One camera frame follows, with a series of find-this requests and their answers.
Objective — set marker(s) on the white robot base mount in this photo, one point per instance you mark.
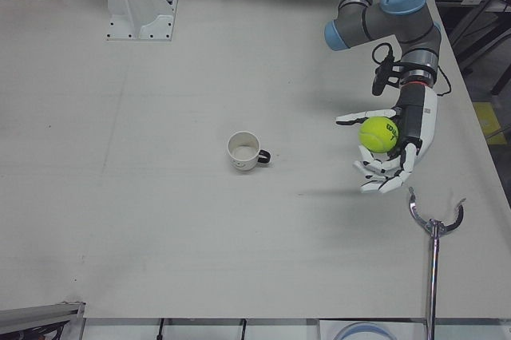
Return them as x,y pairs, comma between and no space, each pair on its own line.
137,9

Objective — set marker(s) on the aluminium profile bar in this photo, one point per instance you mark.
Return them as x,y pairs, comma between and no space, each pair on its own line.
40,314

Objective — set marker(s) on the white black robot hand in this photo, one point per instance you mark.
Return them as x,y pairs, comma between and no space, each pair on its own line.
425,120

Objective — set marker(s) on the yellow-green tennis ball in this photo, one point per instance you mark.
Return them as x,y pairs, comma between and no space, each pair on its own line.
377,134

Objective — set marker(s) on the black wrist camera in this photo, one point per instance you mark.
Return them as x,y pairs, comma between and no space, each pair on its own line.
382,76

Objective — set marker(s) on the metal reacher grabber tool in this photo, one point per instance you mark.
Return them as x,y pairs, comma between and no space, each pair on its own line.
434,260

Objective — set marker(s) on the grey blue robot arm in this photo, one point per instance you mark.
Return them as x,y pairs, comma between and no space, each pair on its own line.
399,24

